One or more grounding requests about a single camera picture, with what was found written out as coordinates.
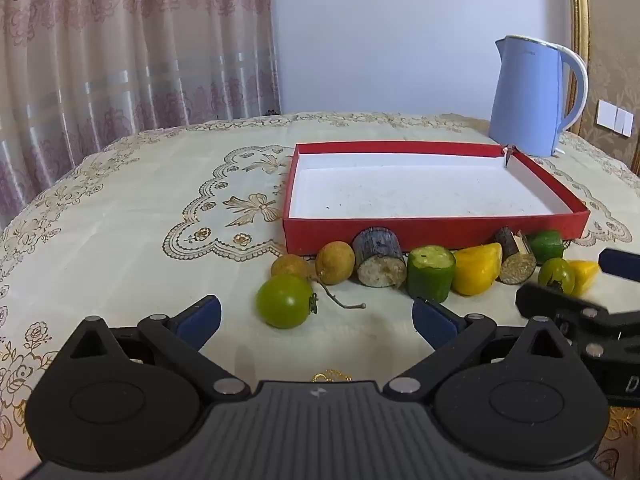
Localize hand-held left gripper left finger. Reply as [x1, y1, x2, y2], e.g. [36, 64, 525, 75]
[59, 296, 252, 404]

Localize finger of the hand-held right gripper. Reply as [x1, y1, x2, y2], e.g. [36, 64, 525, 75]
[599, 248, 640, 282]
[516, 282, 640, 361]

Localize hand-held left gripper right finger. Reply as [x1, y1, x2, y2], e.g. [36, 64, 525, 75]
[384, 297, 581, 404]

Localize small green tomato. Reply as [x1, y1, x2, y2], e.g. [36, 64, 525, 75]
[537, 257, 577, 293]

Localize small yellow pepper piece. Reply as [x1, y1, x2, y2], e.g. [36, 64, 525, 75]
[567, 260, 601, 298]

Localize large cucumber piece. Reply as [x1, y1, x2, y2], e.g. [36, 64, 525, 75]
[406, 245, 457, 304]

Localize green lime piece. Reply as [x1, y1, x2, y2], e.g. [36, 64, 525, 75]
[526, 230, 566, 265]

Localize large yellow pepper piece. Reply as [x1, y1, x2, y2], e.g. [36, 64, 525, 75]
[451, 242, 503, 297]

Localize dark cylindrical wood piece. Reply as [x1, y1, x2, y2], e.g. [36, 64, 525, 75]
[352, 226, 407, 289]

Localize large green tomato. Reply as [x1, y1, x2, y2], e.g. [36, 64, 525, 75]
[256, 274, 319, 330]

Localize brown longan with twig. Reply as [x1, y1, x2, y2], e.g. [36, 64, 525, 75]
[270, 254, 367, 309]

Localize red cardboard box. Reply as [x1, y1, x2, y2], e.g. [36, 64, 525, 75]
[282, 141, 592, 256]

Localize cream embroidered tablecloth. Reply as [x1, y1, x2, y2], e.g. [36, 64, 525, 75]
[0, 111, 640, 480]

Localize blue electric kettle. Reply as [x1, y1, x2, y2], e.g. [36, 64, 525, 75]
[487, 35, 589, 158]

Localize pink patterned curtain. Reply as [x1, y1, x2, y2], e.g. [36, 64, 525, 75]
[0, 0, 282, 231]

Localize white wall switch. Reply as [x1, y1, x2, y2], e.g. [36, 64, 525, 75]
[596, 100, 635, 137]

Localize gold frame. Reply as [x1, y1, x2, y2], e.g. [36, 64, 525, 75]
[565, 0, 595, 137]

